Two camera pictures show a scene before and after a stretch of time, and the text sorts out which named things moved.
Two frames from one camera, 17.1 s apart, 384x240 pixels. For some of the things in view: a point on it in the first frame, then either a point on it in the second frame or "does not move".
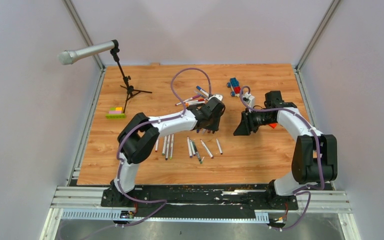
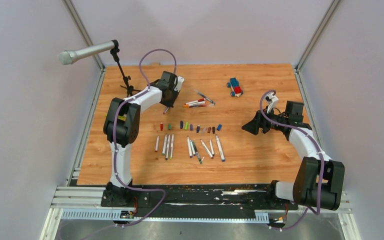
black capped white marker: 219,146 to 211,148
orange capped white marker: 201,102 does not move
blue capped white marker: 199,88 to 220,149
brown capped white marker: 207,149 does not move
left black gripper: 216,127 to 171,104
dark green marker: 197,153 does not move
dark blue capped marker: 192,148 does not move
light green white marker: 171,146 does not move
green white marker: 164,145 does not move
